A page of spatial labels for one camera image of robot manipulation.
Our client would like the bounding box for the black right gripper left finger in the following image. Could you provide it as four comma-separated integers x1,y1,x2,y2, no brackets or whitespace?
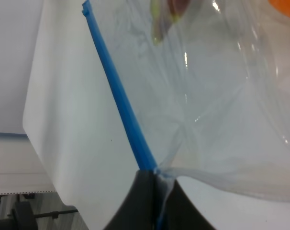
105,170,156,230

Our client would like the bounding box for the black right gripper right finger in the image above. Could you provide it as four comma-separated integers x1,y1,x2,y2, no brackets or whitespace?
163,182,214,230

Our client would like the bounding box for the clear zip bag blue zipper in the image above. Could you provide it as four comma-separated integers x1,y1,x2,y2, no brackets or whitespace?
82,0,290,230

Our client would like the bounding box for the black equipment under table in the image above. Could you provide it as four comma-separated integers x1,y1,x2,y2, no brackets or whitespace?
0,192,88,230

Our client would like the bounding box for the purple eggplant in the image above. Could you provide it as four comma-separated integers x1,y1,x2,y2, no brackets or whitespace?
150,0,191,45

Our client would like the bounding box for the orange fruit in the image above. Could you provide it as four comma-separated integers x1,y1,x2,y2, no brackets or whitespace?
268,0,290,18

